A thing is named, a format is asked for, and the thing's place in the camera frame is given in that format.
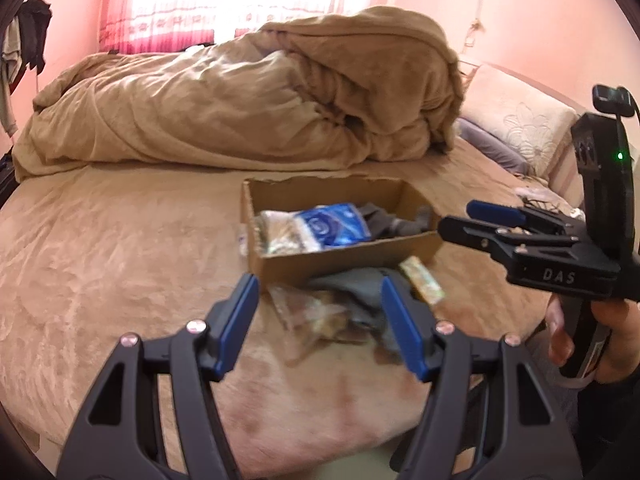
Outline wall cable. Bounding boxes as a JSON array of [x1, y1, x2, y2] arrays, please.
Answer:
[[464, 0, 492, 47]]

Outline pink patterned curtain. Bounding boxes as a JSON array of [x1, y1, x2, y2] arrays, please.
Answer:
[[99, 0, 403, 56]]

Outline purple pillow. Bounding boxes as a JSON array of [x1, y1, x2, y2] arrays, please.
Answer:
[[456, 117, 532, 177]]

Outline brown cardboard box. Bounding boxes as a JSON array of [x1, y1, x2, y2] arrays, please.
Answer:
[[240, 177, 444, 287]]

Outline person's right hand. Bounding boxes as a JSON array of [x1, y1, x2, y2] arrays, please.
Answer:
[[544, 295, 640, 387]]

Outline clear plastic bag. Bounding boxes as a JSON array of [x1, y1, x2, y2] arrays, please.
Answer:
[[269, 284, 372, 363]]

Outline clear snack packet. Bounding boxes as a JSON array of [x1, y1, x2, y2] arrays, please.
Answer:
[[251, 209, 321, 257]]

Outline green gold snack packet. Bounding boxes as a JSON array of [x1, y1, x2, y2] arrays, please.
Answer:
[[399, 255, 446, 306]]

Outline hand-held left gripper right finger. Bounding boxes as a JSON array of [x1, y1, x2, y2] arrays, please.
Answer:
[[381, 276, 586, 480]]

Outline hanging dark clothes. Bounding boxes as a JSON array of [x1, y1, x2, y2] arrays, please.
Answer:
[[0, 0, 54, 137]]

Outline grey sock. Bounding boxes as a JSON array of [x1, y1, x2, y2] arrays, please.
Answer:
[[357, 202, 434, 241]]

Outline grey cloth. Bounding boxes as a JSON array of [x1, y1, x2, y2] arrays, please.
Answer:
[[309, 267, 417, 357]]

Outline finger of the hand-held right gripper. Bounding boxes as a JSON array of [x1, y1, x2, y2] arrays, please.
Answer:
[[438, 214, 587, 269], [466, 199, 585, 234]]

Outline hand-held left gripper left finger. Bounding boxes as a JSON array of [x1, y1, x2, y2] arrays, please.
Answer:
[[55, 274, 261, 480]]

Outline white embroidered pillow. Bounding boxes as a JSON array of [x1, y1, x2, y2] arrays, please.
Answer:
[[466, 63, 582, 177]]

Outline person's right forearm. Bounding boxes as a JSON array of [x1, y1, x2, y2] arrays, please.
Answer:
[[574, 366, 640, 480]]

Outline beige duvet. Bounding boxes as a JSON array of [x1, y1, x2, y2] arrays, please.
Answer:
[[12, 5, 467, 178]]

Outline blue plastic packet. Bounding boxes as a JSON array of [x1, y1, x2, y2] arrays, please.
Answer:
[[294, 203, 374, 249]]

